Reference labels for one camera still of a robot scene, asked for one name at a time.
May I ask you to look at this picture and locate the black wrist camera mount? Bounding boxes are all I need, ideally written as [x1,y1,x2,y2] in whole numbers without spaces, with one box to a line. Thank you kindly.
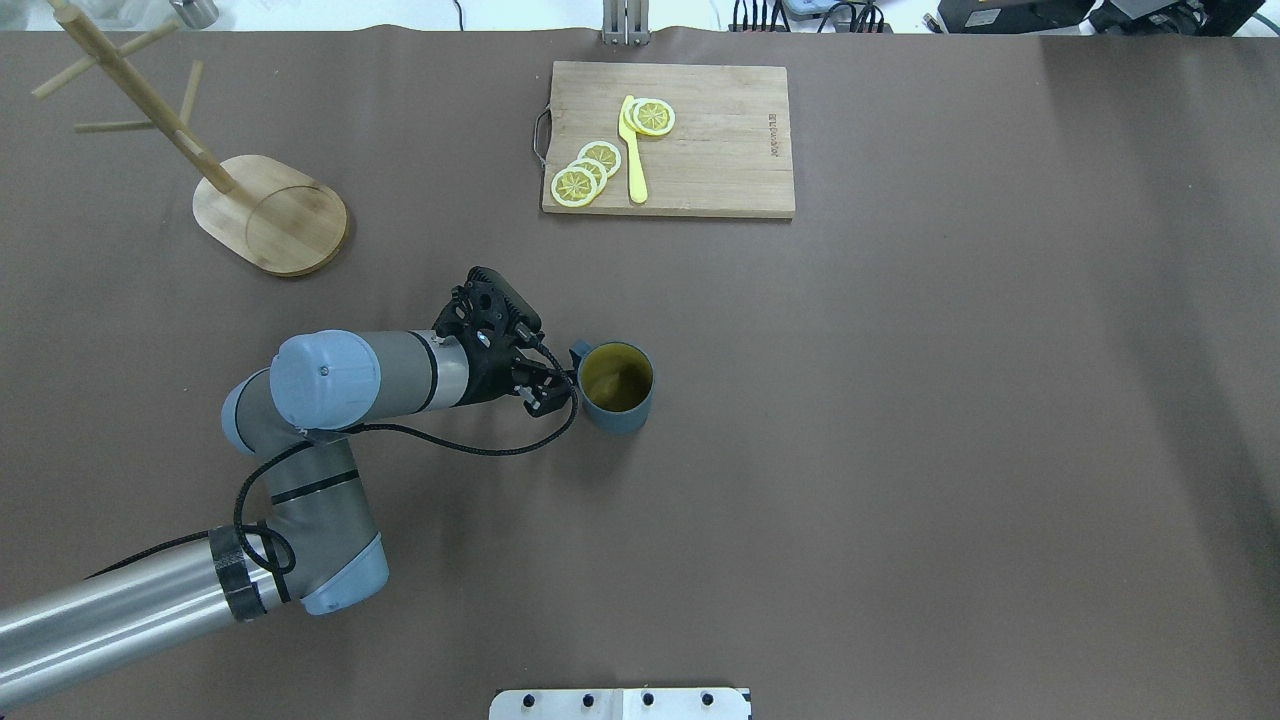
[431,266,545,350]

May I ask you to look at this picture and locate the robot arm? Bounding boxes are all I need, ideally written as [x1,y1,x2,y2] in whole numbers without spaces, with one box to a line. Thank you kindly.
[3,325,577,712]

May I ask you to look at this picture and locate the wooden cup rack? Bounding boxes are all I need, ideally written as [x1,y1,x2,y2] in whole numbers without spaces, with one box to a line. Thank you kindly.
[31,1,351,278]

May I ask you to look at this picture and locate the lemon slice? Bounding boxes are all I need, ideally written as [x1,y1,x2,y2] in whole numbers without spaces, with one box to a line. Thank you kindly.
[568,158,609,193]
[628,97,676,137]
[549,167,598,208]
[577,140,622,178]

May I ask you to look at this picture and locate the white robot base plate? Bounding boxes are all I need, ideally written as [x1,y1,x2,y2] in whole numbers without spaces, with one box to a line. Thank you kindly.
[488,687,754,719]

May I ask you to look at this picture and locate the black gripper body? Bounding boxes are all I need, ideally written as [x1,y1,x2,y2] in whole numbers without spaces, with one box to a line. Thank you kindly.
[456,331,547,406]

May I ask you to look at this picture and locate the blue-grey mug yellow inside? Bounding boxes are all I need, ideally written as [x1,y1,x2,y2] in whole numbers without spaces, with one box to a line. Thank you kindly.
[570,340,655,436]

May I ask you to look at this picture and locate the yellow plastic knife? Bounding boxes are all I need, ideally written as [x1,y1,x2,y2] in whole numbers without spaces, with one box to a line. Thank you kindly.
[617,95,649,205]

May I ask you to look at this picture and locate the wooden cutting board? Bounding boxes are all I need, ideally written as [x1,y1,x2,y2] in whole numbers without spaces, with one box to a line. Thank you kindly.
[541,60,796,220]

